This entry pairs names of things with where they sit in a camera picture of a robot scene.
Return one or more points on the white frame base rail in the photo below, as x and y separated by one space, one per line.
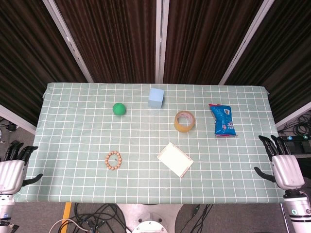
294 115
17 119

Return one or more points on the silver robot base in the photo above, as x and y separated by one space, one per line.
148 225

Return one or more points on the green checked tablecloth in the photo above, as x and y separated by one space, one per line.
145 187

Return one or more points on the pink plastic tray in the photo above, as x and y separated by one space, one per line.
175 159

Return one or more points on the dark brown curtain panel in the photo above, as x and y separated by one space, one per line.
24 60
206 36
116 36
286 60

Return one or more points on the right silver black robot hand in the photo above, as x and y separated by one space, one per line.
288 172

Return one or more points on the black button box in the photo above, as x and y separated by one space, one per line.
297 144

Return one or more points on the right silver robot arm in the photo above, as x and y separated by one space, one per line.
298 211

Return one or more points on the blue snack bag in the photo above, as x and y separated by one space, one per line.
222 119

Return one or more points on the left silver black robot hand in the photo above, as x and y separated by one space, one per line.
11 174

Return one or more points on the green ball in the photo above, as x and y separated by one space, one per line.
119 109

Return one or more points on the light blue cube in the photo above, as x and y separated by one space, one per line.
155 98

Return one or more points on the yellow packing tape roll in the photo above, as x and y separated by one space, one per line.
178 127

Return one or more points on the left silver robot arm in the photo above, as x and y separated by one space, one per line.
6 208

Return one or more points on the white slanted frame post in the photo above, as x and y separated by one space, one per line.
246 43
70 44

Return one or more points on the white upright frame post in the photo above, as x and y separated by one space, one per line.
166 14
159 24

